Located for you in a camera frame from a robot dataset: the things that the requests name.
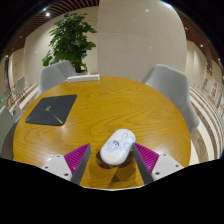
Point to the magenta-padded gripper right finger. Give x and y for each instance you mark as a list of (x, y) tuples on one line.
[(148, 160)]

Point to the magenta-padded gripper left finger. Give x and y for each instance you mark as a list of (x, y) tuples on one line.
[(75, 160)]

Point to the white cartoon-print computer mouse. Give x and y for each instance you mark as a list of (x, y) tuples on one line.
[(117, 147)]

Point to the black mouse pad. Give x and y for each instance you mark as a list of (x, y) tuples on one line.
[(51, 109)]

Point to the grey-green sofa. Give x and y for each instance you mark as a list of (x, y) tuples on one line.
[(6, 133)]

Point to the grey shell chair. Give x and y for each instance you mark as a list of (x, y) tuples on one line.
[(53, 75), (173, 90)]

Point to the group of distant grey chairs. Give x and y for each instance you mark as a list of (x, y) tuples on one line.
[(18, 86)]

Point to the large green potted plant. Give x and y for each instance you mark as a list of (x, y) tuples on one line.
[(70, 40)]

